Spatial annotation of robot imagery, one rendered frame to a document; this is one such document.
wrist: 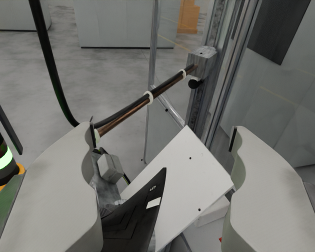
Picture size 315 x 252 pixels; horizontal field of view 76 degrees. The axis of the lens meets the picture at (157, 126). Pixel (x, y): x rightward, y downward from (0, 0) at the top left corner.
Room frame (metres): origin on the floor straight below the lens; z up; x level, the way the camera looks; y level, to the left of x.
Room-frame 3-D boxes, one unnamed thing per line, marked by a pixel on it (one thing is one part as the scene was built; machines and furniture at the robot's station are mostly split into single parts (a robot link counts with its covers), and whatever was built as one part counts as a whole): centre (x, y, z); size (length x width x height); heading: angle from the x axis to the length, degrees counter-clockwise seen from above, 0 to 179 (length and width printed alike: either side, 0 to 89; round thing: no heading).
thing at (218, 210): (0.57, -0.26, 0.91); 0.17 x 0.16 x 0.11; 116
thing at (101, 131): (0.41, 0.02, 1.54); 0.54 x 0.01 x 0.01; 151
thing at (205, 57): (0.69, -0.13, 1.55); 0.10 x 0.07 x 0.08; 151
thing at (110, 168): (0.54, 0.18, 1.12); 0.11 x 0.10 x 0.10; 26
